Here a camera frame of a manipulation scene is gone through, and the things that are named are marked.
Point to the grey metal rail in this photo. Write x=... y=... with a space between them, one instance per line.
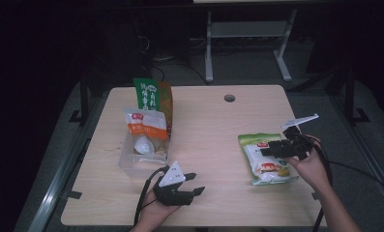
x=367 y=154
x=60 y=174

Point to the beige packet with orange label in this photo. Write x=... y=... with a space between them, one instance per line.
x=144 y=122

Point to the black metal stand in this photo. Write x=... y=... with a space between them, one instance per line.
x=83 y=103
x=350 y=96

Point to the red dried meat packet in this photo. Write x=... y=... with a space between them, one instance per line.
x=166 y=103

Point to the clear plastic container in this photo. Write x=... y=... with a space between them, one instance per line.
x=128 y=161

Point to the green white pudding powder packet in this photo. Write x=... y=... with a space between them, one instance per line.
x=267 y=167

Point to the white metal stand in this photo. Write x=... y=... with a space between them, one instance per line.
x=244 y=29

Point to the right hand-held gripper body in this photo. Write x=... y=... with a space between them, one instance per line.
x=297 y=141

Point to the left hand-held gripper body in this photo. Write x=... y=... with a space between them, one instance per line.
x=171 y=190

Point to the person's left hand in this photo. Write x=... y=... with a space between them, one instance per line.
x=154 y=212

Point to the person's right hand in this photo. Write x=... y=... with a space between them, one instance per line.
x=310 y=170

